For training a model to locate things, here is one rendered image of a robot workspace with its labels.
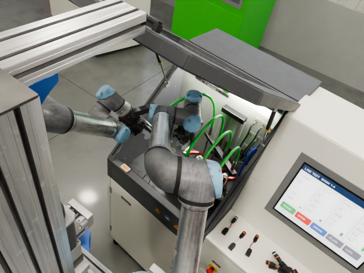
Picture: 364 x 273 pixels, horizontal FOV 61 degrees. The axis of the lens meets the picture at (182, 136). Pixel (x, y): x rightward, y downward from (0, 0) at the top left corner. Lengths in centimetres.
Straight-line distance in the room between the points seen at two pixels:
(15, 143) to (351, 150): 116
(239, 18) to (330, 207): 293
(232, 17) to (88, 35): 350
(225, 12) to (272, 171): 288
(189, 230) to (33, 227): 51
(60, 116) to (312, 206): 107
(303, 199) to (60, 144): 237
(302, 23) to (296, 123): 400
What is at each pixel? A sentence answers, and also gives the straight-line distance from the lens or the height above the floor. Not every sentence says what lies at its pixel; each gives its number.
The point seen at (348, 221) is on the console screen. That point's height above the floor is 130.
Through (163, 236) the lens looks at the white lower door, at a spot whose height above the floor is 68.
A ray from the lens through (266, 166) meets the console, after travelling 145.
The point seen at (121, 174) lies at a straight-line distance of 176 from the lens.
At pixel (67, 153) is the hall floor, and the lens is 310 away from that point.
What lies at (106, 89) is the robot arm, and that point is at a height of 147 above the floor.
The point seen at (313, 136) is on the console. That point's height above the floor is 153.
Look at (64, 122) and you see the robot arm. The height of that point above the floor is 160.
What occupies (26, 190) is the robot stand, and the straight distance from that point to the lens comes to 54.
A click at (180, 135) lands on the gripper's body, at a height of 130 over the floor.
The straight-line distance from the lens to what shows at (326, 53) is 530.
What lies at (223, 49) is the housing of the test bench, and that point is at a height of 150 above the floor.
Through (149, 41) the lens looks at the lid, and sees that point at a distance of 75.
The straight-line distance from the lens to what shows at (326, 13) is 516.
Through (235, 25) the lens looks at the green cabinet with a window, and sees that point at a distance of 401.
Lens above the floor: 229
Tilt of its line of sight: 44 degrees down
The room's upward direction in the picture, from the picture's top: 13 degrees clockwise
